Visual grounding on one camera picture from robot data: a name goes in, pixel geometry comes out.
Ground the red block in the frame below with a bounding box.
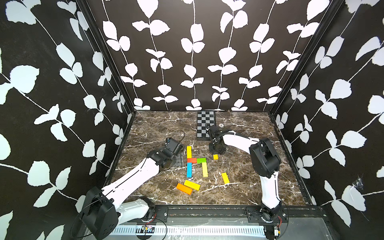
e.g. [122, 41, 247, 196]
[187, 158, 197, 164]

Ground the green block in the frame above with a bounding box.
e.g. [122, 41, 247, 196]
[197, 158, 207, 164]

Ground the cyan block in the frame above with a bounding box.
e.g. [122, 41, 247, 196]
[187, 163, 193, 179]

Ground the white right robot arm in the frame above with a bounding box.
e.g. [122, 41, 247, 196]
[208, 126, 282, 214]

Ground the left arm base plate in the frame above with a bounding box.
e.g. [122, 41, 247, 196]
[129, 205, 169, 224]

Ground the checkered board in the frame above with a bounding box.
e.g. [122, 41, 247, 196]
[197, 111, 216, 141]

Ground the yellow stroke block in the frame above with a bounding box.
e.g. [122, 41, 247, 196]
[187, 146, 192, 159]

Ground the white perforated rail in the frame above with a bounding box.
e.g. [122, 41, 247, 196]
[110, 225, 265, 238]

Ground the small yellow block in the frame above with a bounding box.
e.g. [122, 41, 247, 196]
[202, 162, 209, 178]

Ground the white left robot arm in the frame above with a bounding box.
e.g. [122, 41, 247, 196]
[79, 148, 181, 240]

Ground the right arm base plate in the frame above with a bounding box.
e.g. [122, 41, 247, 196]
[244, 206, 289, 225]

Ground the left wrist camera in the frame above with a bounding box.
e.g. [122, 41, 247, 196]
[166, 138, 184, 155]

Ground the dark yellow block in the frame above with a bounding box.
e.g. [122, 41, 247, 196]
[221, 173, 230, 185]

